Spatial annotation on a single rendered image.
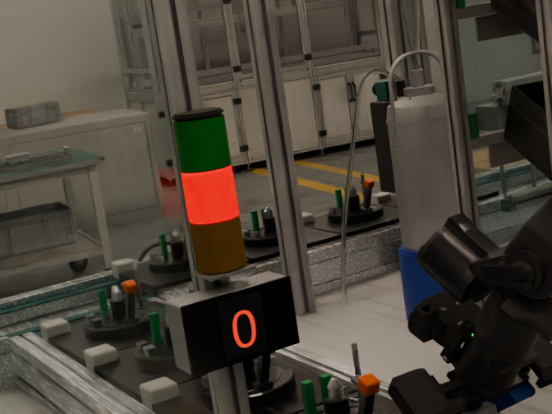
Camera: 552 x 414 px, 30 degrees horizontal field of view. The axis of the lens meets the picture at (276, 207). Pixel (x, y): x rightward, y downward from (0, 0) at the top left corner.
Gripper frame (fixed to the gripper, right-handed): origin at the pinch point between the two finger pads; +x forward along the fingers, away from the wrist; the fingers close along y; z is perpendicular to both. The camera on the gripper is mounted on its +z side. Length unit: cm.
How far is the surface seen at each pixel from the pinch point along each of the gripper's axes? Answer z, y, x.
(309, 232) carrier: 96, -62, 89
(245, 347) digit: 13.1, 19.0, -3.0
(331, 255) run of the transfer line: 83, -59, 83
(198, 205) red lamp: 23.1, 20.8, -13.7
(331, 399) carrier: 16.1, 0.8, 19.2
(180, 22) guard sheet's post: 36.0, 18.1, -25.4
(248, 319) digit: 14.8, 18.1, -5.1
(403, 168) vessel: 67, -54, 41
